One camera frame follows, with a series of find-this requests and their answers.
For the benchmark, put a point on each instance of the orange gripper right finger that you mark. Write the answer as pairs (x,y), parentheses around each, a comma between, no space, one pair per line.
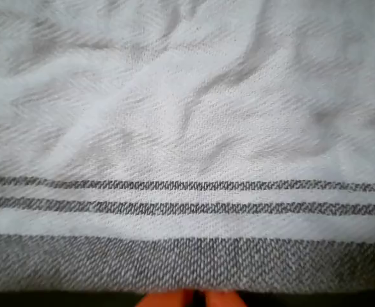
(222,301)

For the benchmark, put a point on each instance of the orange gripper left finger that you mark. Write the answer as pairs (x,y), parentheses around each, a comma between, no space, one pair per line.
(171,300)

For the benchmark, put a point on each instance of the white grey-striped towel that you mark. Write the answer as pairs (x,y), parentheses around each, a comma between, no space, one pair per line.
(187,128)

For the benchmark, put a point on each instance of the black desk mat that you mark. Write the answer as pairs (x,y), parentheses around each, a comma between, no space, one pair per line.
(46,301)

